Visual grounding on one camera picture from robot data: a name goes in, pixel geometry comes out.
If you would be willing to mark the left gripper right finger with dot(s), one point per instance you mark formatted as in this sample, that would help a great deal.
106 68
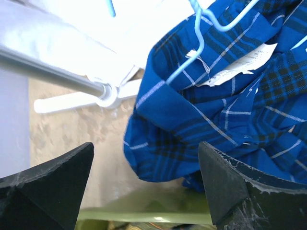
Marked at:
241 197

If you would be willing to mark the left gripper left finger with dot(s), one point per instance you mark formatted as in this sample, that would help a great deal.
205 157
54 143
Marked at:
47 196

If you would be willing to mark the blue plaid shirt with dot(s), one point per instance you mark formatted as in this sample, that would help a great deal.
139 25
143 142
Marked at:
246 95

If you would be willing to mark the light blue wire hanger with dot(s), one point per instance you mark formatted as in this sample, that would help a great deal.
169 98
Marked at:
229 29

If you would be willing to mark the olive green laundry bin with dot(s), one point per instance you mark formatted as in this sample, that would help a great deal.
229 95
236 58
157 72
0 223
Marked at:
150 208

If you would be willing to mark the white clothes rack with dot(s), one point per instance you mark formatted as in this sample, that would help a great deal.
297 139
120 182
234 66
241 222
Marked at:
87 92

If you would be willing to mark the light blue hangers bunch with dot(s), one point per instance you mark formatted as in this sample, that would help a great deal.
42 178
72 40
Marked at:
111 8

